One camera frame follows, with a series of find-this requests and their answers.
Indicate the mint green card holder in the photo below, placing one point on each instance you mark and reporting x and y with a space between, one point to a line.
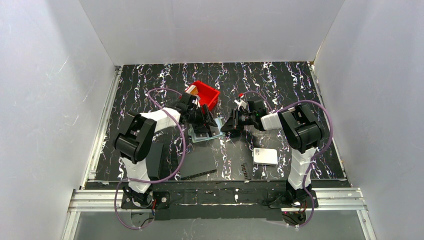
197 137

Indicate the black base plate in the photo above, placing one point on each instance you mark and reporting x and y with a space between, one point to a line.
152 200
278 200

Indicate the black credit card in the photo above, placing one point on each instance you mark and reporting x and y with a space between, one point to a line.
213 127

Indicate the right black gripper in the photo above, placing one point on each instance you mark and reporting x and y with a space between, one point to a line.
236 119

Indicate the red plastic bin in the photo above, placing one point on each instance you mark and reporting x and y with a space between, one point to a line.
208 95

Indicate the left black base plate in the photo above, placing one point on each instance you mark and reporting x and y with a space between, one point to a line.
152 200

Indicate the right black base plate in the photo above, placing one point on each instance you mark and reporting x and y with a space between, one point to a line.
278 200

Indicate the small black comb strip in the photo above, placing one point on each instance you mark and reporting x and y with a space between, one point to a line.
246 174

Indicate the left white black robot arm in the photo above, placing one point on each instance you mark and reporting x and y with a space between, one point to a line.
135 138

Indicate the black rectangular block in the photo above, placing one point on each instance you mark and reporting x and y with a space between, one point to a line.
154 161

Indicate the white flat box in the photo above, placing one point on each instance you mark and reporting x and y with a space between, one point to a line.
265 156

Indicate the orange card in bin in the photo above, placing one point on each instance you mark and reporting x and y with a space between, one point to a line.
192 90

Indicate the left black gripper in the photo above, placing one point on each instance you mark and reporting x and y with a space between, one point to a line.
204 117

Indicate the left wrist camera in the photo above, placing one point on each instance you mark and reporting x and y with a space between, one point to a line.
196 101

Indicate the black flat plate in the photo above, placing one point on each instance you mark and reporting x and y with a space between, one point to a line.
197 163

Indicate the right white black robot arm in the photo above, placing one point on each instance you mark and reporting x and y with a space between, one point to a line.
302 130

